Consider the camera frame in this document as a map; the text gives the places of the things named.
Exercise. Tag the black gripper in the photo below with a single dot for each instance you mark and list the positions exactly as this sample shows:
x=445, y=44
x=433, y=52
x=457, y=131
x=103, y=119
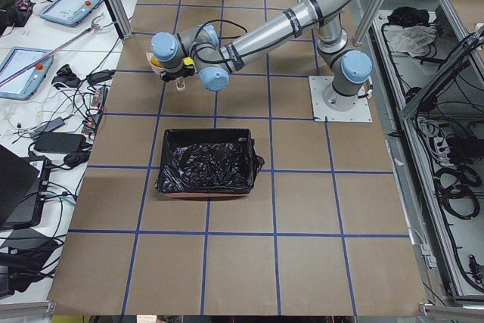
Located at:
x=171, y=73

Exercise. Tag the yellow sponge piece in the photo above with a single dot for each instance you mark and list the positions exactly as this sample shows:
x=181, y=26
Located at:
x=154, y=61

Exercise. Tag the beige plastic dustpan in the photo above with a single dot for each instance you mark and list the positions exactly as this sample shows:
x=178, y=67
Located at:
x=156, y=68

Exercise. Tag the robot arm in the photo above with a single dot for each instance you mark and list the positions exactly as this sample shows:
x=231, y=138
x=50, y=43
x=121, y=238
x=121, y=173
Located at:
x=197, y=49

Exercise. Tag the black lined trash bin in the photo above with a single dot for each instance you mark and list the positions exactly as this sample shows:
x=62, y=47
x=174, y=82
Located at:
x=208, y=163

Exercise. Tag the reacher grabber tool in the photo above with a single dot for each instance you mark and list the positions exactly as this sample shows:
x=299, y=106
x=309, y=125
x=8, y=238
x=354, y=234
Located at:
x=94, y=26

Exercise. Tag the teach pendant far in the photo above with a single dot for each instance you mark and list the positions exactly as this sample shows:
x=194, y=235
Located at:
x=68, y=12

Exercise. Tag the teach pendant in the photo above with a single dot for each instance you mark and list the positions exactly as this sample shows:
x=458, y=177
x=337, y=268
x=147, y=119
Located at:
x=68, y=12
x=24, y=86

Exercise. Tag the teach pendant near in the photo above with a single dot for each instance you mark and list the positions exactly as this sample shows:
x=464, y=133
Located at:
x=24, y=86

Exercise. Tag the black laptop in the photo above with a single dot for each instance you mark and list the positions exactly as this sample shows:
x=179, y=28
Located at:
x=23, y=185

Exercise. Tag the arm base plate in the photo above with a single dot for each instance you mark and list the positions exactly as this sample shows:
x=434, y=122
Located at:
x=328, y=106

